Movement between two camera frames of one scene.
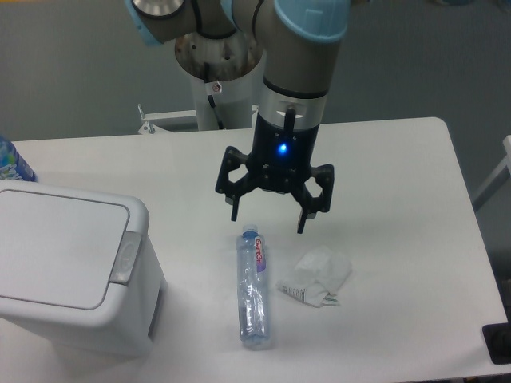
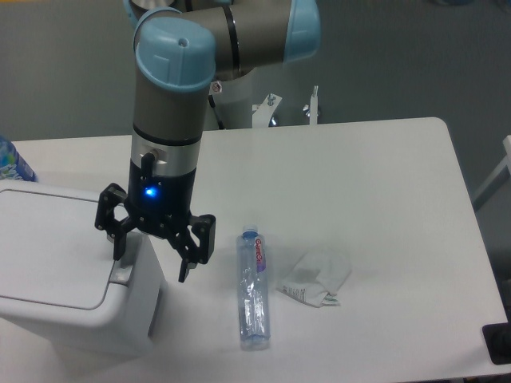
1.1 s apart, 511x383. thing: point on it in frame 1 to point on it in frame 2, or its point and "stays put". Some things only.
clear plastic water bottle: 252,258 stays put
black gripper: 282,159 to 159,204
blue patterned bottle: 13,166 stays put
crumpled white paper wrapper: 318,276 stays put
